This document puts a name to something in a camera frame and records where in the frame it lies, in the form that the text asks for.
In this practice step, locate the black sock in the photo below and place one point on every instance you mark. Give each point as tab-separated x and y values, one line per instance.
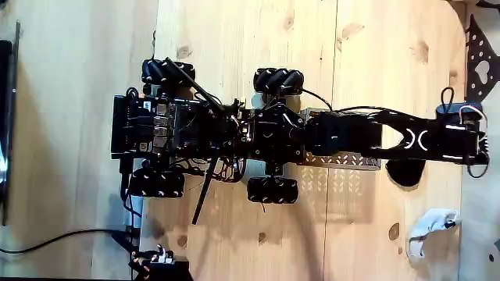
406	172

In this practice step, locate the white sock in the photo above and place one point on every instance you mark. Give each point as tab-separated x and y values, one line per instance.
429	222

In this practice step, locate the black perforated panel with heart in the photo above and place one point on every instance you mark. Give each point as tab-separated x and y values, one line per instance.
472	58

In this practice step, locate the black mecanum wheel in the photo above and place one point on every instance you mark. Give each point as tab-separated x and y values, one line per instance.
156	70
277	81
156	183
272	191

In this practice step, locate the black antenna rod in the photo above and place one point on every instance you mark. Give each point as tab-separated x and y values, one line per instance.
191	84
203	191

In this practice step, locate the black mobile base chassis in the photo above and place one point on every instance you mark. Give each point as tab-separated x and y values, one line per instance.
133	129

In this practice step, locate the dark flat screen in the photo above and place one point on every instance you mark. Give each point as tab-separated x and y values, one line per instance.
6	97

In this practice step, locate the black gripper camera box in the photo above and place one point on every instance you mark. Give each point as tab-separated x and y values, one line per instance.
449	110

